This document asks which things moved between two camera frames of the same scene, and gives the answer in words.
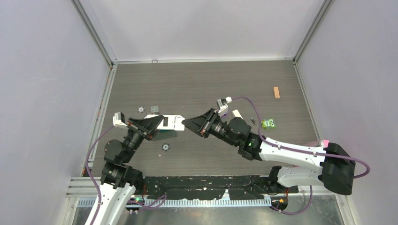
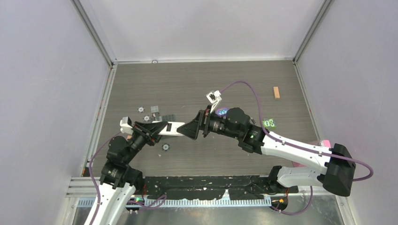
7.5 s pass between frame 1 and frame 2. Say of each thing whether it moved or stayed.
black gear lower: stayed
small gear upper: stayed
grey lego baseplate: moved
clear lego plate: stayed
